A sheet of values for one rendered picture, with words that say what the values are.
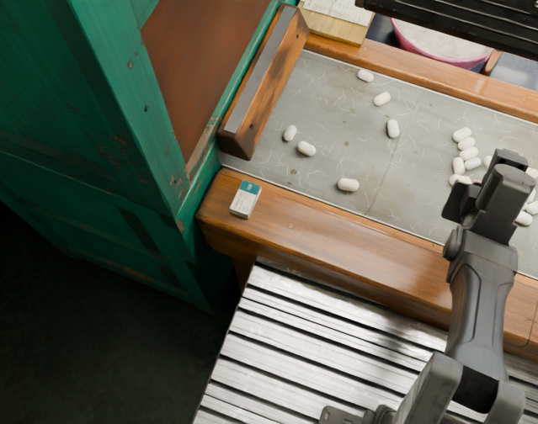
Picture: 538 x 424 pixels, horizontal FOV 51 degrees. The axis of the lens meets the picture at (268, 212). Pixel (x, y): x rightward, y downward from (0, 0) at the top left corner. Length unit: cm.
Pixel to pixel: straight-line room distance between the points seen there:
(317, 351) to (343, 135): 40
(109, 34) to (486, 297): 48
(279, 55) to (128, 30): 49
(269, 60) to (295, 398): 59
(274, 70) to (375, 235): 34
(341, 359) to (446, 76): 57
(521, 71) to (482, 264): 69
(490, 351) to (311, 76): 70
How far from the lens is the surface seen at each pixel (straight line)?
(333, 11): 120
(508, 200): 77
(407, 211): 103
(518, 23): 84
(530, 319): 101
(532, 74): 134
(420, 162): 108
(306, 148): 104
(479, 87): 116
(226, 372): 101
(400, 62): 116
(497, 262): 73
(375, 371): 102
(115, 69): 59
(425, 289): 97
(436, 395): 58
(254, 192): 97
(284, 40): 105
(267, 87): 101
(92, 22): 54
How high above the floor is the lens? 167
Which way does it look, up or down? 68 degrees down
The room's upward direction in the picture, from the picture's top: 3 degrees counter-clockwise
